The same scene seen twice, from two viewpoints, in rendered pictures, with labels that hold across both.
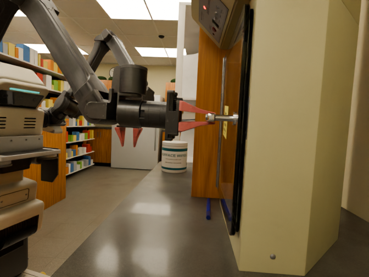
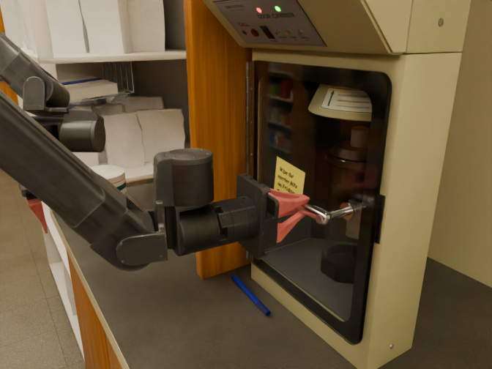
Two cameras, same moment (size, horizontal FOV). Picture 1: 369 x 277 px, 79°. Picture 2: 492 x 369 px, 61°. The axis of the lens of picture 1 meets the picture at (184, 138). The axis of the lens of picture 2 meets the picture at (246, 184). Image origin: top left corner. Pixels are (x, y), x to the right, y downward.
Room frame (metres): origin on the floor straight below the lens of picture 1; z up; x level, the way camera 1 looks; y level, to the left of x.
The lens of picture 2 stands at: (0.07, 0.33, 1.43)
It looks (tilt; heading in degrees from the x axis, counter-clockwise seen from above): 20 degrees down; 325
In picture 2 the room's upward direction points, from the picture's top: straight up
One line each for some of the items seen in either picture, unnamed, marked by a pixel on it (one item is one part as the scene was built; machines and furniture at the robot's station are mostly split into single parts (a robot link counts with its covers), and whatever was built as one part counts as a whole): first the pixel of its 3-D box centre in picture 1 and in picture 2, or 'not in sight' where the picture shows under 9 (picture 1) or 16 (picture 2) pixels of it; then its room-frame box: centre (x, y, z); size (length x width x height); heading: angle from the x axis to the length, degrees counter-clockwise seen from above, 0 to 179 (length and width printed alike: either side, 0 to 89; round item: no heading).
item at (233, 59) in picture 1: (228, 123); (300, 192); (0.53, -0.10, 1.19); 0.30 x 0.01 x 0.40; 176
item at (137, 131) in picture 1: (131, 134); not in sight; (0.84, 0.20, 1.13); 0.07 x 0.07 x 0.09; 87
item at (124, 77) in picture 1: (121, 94); (164, 200); (0.50, 0.14, 1.24); 0.12 x 0.09 x 0.11; 71
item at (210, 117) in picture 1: (218, 118); (316, 206); (0.45, -0.07, 1.20); 0.10 x 0.05 x 0.03; 176
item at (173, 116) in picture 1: (193, 118); (280, 211); (0.48, -0.02, 1.20); 0.09 x 0.07 x 0.07; 85
